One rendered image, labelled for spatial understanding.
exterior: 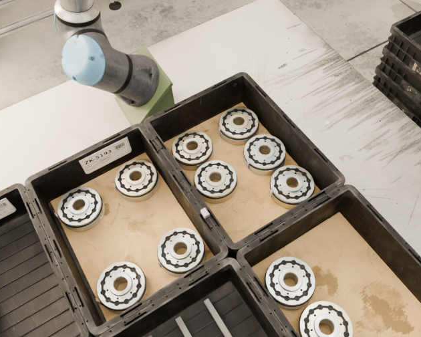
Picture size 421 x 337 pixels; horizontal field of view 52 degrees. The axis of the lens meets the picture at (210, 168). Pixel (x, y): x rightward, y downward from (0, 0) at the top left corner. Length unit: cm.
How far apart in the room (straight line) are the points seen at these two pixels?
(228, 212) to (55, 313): 43
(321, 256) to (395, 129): 54
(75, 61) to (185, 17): 171
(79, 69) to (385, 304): 89
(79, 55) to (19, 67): 164
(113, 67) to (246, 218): 52
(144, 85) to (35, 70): 155
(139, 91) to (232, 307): 63
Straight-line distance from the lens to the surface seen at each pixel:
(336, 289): 97
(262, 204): 102
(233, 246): 87
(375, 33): 279
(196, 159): 106
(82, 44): 116
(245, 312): 94
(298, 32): 161
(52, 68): 269
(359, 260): 100
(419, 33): 206
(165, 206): 103
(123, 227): 103
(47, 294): 103
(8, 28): 284
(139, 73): 122
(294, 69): 148
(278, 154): 106
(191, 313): 94
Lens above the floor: 174
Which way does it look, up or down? 58 degrees down
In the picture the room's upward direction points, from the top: 5 degrees counter-clockwise
